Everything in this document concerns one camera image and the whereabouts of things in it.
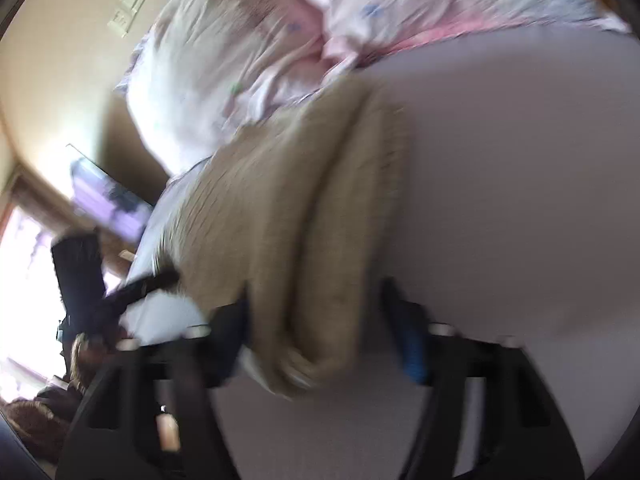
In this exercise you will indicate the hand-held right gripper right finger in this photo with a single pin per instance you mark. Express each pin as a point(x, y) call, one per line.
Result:
point(411, 352)

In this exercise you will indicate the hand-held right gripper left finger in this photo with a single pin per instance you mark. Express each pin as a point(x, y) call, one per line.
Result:
point(229, 336)

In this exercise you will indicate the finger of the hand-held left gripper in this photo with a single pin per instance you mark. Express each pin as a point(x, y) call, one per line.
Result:
point(142, 286)

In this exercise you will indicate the beige knitted blanket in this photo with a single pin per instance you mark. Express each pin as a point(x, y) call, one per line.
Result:
point(285, 240)

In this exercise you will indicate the wooden framed window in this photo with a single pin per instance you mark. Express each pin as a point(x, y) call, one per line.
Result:
point(25, 280)

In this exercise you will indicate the brown furry cloth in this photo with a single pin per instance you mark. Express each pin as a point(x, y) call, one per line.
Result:
point(35, 417)

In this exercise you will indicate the grey bed sheet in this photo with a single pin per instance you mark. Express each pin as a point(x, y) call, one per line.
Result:
point(500, 200)

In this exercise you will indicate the pink white printed quilt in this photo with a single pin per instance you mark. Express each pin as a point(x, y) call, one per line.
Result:
point(280, 35)

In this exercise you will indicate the wall screen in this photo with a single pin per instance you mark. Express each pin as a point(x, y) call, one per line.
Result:
point(107, 200)

